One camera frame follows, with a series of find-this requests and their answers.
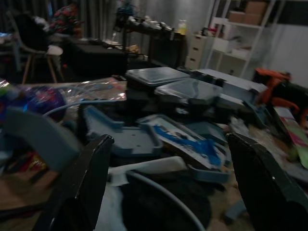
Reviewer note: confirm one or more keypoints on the purple round packet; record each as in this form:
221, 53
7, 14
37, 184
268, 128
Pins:
45, 102

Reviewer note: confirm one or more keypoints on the yellow bottle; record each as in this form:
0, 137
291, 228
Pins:
182, 27

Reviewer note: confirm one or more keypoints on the chair with wooden legs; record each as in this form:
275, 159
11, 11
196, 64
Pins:
31, 43

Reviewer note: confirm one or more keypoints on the white drawer cabinet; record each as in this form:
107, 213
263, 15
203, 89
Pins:
196, 51

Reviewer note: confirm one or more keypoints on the white grey flat box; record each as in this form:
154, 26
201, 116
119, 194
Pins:
238, 83

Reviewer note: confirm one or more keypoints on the colourful patterned garment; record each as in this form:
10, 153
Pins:
65, 19

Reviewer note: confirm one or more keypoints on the black low cabinet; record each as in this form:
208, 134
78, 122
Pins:
96, 56

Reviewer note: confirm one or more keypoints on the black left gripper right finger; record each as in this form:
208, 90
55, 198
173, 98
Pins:
267, 192

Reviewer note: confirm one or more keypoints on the clear plastic wrap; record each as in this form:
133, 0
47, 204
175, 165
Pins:
96, 90

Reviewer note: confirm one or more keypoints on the orange power tool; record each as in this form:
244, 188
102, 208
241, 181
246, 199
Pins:
272, 84

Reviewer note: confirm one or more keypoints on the black side table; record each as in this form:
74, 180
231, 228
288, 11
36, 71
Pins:
163, 45

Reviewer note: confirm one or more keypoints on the grey blue plastic tray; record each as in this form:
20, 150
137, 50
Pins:
134, 139

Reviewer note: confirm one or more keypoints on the tray with blue sheet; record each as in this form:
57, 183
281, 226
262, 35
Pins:
192, 146

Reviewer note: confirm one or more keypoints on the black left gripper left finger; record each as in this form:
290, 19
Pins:
81, 183

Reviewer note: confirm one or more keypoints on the white metal shelf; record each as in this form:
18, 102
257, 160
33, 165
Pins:
238, 48

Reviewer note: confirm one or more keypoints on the cardboard box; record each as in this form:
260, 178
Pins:
247, 14

